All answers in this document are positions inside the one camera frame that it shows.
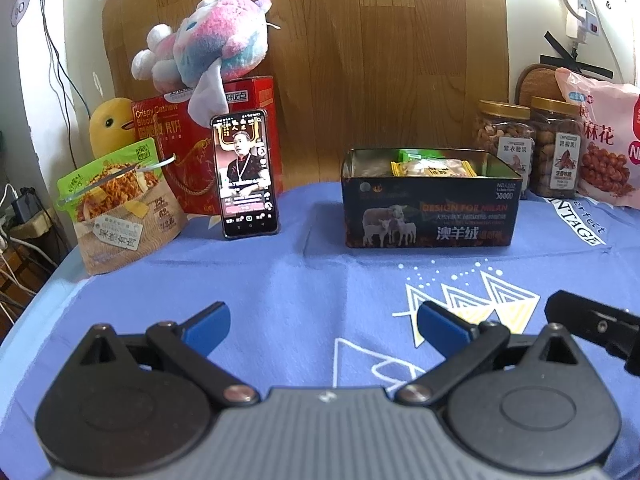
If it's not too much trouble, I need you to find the round wooden board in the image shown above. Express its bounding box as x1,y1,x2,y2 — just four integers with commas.
514,64,564,107

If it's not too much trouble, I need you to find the pecan jar gold lid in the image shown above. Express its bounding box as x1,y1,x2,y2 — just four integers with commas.
530,96,582,200

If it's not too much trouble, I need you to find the wooden board backdrop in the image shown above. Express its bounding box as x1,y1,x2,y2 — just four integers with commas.
102,0,509,188

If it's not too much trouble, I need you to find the yellow peanut snack bag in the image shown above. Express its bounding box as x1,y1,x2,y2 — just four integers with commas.
390,158,476,178

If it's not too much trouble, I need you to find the white power strip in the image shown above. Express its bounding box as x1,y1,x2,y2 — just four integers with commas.
549,0,604,42

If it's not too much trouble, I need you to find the green biscuit packet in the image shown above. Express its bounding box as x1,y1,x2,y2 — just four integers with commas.
398,148,448,162

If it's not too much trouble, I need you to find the smartphone showing video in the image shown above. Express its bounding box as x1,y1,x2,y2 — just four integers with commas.
210,110,279,238

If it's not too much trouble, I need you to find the cashew jar gold lid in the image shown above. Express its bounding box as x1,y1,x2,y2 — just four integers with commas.
474,100,535,195

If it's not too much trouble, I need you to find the blue printed tablecloth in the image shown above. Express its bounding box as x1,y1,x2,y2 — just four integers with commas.
1,183,639,479

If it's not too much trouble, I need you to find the black tin box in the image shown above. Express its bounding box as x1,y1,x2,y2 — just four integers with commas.
341,148,522,248

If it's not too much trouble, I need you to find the pink fried dough bag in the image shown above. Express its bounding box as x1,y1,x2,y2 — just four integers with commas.
555,68,640,209

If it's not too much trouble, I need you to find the yellow duck plush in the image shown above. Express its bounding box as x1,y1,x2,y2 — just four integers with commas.
89,98,137,158

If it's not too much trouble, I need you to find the green brown snack pouch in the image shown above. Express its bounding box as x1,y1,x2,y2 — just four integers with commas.
56,138,188,275

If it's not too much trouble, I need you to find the red gift box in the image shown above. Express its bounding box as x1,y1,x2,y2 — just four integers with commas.
132,76,283,216

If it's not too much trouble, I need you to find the pink blue plush toy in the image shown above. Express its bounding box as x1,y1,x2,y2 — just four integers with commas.
131,0,272,128

